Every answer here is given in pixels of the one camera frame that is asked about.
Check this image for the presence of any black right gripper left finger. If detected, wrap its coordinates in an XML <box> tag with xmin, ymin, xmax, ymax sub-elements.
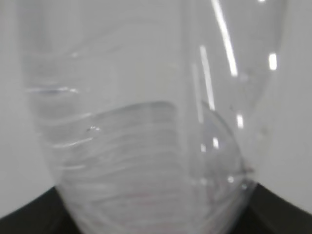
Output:
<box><xmin>0</xmin><ymin>188</ymin><xmax>80</xmax><ymax>234</ymax></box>

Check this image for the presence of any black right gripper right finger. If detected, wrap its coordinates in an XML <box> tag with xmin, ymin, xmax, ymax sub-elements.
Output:
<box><xmin>240</xmin><ymin>184</ymin><xmax>312</xmax><ymax>234</ymax></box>

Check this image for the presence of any Nongfu Spring water bottle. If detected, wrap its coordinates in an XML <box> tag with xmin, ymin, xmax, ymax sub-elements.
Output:
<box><xmin>15</xmin><ymin>0</ymin><xmax>289</xmax><ymax>234</ymax></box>

